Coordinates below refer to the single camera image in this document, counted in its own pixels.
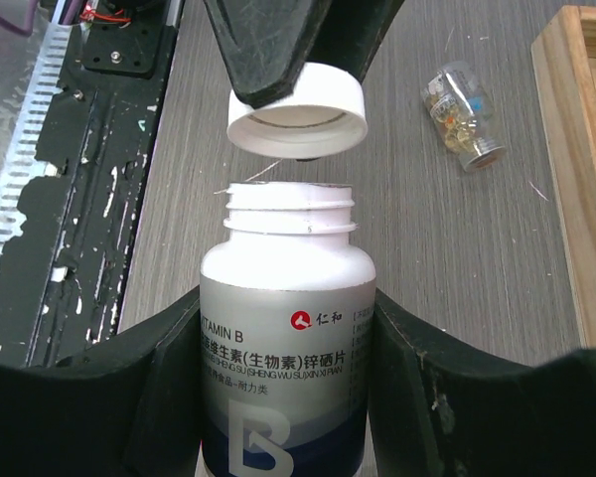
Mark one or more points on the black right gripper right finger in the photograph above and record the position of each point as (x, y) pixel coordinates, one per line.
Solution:
(440, 407)

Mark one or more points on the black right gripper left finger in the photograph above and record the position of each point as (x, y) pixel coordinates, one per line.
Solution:
(129, 406)

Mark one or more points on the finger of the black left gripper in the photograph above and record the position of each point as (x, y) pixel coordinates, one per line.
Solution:
(265, 44)
(352, 33)

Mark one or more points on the white pill bottle cap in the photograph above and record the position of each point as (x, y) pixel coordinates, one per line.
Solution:
(324, 115)

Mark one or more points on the white capped pill bottle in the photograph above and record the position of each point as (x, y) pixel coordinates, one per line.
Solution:
(286, 307)

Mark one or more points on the clear bottle of yellow capsules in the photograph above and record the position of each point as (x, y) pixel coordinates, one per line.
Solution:
(464, 115)

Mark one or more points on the wooden clothes rack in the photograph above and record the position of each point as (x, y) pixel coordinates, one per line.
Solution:
(564, 64)

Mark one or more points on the white slotted cable duct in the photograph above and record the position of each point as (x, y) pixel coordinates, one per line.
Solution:
(19, 164)

